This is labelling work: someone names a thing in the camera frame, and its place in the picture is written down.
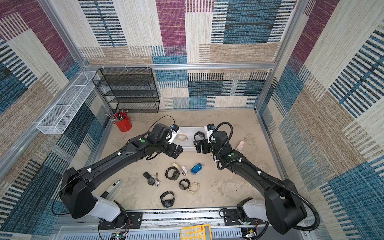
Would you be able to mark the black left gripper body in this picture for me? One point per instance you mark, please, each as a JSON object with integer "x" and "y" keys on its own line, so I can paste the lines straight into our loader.
{"x": 170, "y": 150}

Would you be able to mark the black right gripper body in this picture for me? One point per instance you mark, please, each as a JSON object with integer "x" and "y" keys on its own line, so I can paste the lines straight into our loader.
{"x": 203, "y": 146}

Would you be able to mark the black rugged digital watch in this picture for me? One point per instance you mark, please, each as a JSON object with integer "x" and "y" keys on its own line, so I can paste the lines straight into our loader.
{"x": 199, "y": 136}

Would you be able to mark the cream round face watch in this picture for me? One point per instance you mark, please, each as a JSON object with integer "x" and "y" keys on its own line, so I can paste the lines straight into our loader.
{"x": 182, "y": 137}

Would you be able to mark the translucent blue watch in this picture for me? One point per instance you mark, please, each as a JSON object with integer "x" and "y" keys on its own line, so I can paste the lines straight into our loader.
{"x": 196, "y": 169}

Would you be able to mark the silver metal link watch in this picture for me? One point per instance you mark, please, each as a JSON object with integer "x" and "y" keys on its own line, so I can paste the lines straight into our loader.
{"x": 157, "y": 180}

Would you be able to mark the black dial watch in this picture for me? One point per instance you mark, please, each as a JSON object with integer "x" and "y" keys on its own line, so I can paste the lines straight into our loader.
{"x": 150, "y": 179}

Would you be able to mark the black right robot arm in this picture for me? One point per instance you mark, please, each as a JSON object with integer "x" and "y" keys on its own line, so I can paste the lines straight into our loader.
{"x": 284, "y": 205}

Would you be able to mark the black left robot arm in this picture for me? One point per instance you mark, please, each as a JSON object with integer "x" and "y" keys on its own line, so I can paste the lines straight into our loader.
{"x": 78, "y": 185}

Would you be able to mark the white plastic storage box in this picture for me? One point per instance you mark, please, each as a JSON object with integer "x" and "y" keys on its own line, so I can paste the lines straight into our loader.
{"x": 189, "y": 131}

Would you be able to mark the large black sport watch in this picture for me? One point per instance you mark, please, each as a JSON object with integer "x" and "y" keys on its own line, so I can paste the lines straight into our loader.
{"x": 172, "y": 173}

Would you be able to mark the rose gold white watch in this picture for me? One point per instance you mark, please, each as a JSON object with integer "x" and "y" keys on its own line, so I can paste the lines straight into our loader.
{"x": 184, "y": 171}

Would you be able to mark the black slim band watch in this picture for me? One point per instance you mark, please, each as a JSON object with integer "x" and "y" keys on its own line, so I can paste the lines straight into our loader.
{"x": 184, "y": 184}

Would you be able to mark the black chunky watch front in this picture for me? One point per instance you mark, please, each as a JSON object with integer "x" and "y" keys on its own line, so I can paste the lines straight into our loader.
{"x": 167, "y": 199}

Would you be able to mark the red pen cup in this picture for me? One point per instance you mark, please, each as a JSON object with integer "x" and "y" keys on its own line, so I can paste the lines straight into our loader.
{"x": 125, "y": 124}

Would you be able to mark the grey white handheld device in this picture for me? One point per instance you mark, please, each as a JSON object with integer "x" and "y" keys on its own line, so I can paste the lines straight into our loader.
{"x": 112, "y": 190}

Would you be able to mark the yellow keypad pendant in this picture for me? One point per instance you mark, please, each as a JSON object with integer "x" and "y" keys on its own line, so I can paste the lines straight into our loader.
{"x": 200, "y": 232}

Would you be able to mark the beige strap steel watch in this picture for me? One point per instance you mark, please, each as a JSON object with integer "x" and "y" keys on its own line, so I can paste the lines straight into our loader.
{"x": 176, "y": 166}

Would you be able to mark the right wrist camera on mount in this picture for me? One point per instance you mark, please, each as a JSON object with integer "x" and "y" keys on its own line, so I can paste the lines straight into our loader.
{"x": 209, "y": 131}

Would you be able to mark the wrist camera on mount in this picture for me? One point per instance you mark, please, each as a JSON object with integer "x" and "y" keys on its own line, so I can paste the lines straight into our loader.
{"x": 175, "y": 129}
{"x": 209, "y": 131}

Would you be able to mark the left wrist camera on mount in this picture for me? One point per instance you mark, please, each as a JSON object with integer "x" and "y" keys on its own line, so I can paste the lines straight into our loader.
{"x": 175, "y": 129}

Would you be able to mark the black wire shelf rack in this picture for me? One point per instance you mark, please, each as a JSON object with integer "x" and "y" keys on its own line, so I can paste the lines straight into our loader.
{"x": 132, "y": 90}

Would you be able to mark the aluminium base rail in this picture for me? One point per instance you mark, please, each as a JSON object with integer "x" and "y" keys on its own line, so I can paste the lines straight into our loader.
{"x": 170, "y": 224}

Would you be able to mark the white mesh wall basket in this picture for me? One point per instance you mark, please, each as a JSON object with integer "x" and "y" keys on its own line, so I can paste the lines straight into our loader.
{"x": 58, "y": 118}

